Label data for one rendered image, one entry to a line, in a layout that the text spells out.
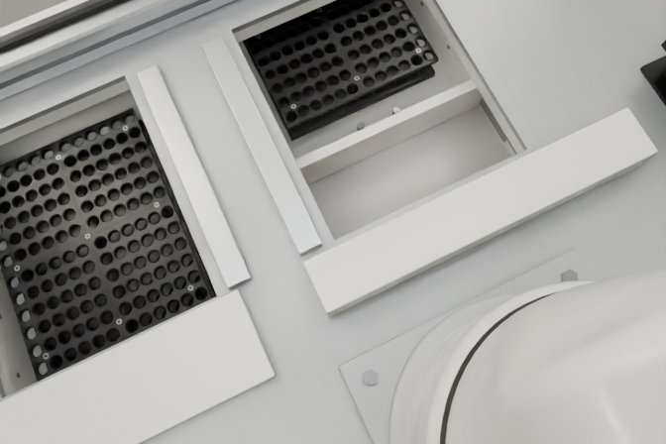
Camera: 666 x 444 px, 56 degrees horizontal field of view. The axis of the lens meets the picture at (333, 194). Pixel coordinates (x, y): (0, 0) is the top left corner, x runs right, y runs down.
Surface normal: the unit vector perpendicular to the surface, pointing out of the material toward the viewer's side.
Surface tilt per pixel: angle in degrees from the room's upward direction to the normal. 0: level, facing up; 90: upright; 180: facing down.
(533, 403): 60
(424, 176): 0
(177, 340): 0
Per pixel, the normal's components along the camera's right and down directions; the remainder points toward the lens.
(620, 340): -0.66, -0.63
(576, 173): -0.03, -0.29
